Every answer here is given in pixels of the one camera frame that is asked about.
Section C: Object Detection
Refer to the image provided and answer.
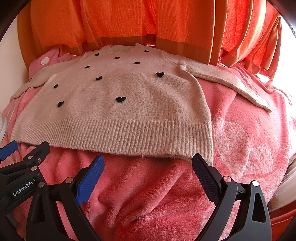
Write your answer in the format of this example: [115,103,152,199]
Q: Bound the orange curtain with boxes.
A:
[18,1,281,78]

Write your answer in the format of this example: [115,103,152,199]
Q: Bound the beige sweater with black hearts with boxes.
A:
[11,44,270,164]

